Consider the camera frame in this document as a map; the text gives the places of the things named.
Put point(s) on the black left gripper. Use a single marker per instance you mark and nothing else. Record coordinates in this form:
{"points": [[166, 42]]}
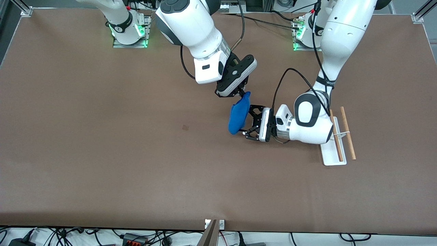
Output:
{"points": [[270, 125]]}

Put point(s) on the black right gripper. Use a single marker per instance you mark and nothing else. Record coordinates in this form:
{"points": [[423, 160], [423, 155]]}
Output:
{"points": [[241, 91]]}

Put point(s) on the blue microfibre towel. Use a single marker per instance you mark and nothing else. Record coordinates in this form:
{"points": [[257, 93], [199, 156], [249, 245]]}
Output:
{"points": [[238, 116]]}

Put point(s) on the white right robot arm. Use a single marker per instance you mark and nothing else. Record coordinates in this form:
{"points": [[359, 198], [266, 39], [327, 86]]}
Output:
{"points": [[191, 24]]}

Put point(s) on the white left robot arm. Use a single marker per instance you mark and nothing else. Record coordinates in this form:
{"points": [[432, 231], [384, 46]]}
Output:
{"points": [[344, 30]]}

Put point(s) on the white rack with wooden rods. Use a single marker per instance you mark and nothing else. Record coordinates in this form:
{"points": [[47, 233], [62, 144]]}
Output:
{"points": [[333, 157]]}

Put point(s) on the white power strip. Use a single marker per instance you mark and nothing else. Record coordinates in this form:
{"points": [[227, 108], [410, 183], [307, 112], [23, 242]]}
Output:
{"points": [[230, 5]]}

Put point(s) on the grey aluminium bar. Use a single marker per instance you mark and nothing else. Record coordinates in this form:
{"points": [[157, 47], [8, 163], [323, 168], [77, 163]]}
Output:
{"points": [[209, 237]]}

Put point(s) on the black adapter with orange plugs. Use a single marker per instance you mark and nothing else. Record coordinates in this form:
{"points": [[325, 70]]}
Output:
{"points": [[135, 239]]}

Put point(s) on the diagonal aluminium extrusion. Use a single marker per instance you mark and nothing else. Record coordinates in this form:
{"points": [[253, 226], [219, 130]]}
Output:
{"points": [[426, 8]]}

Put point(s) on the black power adapter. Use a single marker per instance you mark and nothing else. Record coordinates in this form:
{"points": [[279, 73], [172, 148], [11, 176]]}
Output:
{"points": [[20, 242]]}

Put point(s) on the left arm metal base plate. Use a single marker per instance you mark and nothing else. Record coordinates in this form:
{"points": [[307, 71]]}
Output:
{"points": [[304, 49]]}

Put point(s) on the metal table edge bracket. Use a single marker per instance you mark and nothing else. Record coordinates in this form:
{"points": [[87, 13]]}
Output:
{"points": [[222, 224]]}

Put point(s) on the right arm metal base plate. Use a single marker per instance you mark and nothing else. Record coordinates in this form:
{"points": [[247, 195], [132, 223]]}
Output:
{"points": [[131, 45]]}

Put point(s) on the metal table corner bracket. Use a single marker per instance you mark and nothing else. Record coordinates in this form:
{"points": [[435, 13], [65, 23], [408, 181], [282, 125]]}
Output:
{"points": [[417, 17], [27, 12]]}

